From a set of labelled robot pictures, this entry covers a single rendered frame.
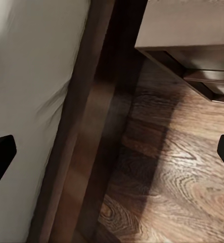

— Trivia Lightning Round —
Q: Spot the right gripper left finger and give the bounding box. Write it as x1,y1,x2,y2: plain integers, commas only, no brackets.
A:
0,135,17,180

